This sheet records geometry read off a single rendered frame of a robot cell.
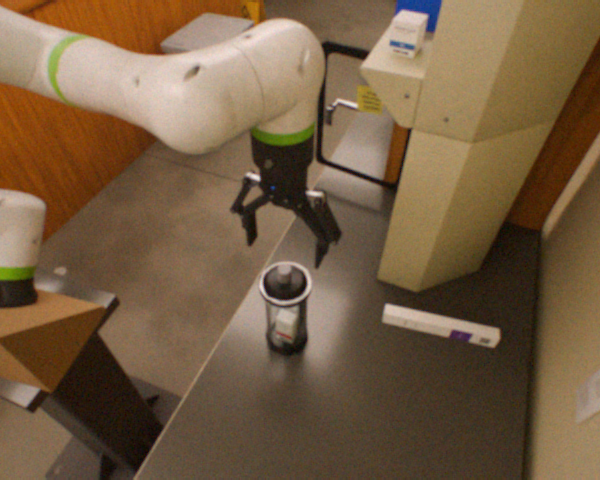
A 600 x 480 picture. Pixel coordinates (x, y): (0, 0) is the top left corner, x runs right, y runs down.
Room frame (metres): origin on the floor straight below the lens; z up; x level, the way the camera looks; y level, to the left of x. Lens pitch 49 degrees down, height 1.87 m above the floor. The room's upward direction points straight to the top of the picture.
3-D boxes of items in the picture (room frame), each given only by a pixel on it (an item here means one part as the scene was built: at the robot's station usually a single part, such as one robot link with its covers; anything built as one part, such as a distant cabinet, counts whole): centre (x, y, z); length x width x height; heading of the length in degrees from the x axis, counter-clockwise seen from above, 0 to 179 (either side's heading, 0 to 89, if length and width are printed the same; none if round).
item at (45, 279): (0.55, 0.68, 0.92); 0.32 x 0.32 x 0.04; 68
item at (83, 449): (0.55, 0.68, 0.45); 0.48 x 0.48 x 0.90; 68
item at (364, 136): (1.07, -0.20, 1.19); 0.30 x 0.01 x 0.40; 59
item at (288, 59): (0.51, 0.02, 1.60); 0.13 x 0.11 x 0.14; 133
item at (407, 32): (0.81, -0.21, 1.54); 0.05 x 0.05 x 0.06; 61
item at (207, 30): (3.03, 0.59, 0.49); 0.60 x 0.42 x 0.33; 157
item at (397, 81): (0.86, -0.23, 1.46); 0.32 x 0.12 x 0.10; 157
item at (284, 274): (0.52, 0.02, 1.18); 0.09 x 0.09 x 0.07
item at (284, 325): (0.52, 0.02, 1.06); 0.11 x 0.11 x 0.21
